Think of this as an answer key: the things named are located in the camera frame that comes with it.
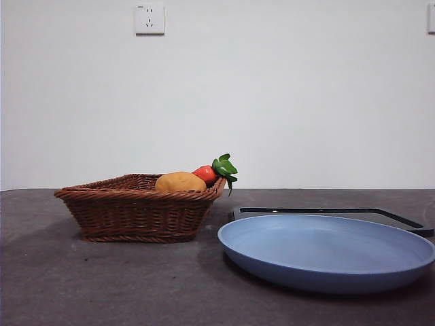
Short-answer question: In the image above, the white wall socket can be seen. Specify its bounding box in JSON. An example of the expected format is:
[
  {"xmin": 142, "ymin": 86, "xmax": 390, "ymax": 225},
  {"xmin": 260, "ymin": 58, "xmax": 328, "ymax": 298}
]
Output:
[{"xmin": 135, "ymin": 3, "xmax": 166, "ymax": 36}]

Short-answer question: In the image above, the orange carrot with green leaves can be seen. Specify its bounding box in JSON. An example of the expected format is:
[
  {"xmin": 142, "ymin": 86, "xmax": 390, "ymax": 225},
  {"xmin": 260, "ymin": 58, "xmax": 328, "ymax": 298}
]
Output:
[{"xmin": 192, "ymin": 153, "xmax": 239, "ymax": 198}]

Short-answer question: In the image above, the black cutting board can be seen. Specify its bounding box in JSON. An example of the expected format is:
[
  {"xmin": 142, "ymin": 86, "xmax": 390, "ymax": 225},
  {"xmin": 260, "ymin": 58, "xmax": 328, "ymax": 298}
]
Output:
[{"xmin": 232, "ymin": 206, "xmax": 435, "ymax": 238}]

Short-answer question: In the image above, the blue round plate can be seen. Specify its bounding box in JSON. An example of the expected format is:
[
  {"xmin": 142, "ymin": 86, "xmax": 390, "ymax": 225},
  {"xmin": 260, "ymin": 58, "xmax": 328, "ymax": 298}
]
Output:
[{"xmin": 217, "ymin": 213, "xmax": 435, "ymax": 295}]

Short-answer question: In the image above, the yellow-brown potato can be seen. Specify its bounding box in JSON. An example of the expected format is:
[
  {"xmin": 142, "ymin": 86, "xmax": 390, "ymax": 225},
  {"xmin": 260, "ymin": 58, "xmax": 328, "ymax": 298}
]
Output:
[{"xmin": 154, "ymin": 171, "xmax": 208, "ymax": 192}]

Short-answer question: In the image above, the brown wicker basket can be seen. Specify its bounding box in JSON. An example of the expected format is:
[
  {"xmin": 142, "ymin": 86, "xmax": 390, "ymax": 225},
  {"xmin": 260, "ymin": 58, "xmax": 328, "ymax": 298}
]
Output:
[{"xmin": 53, "ymin": 173, "xmax": 228, "ymax": 244}]

